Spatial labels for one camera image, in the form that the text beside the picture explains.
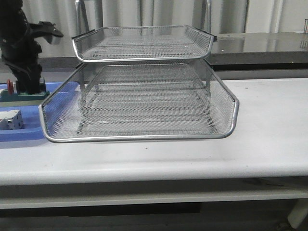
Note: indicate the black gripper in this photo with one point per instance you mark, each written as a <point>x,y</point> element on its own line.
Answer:
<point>19,50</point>

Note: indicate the blue plastic tray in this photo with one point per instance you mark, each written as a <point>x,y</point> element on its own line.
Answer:
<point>31,128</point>

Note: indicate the green electrical module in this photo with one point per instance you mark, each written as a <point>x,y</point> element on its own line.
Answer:
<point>6,97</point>

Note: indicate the white table leg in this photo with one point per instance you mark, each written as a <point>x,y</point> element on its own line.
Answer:
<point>298,213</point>

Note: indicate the metal pin stand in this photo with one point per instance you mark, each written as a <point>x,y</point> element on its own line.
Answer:
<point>305,30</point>

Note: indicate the red emergency stop button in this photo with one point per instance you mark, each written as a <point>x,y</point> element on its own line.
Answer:
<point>10,87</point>

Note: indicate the silver rack frame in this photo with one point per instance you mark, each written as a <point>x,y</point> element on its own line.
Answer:
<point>149,81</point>

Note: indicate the grey granite counter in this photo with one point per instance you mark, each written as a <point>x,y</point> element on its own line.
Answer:
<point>241,51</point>

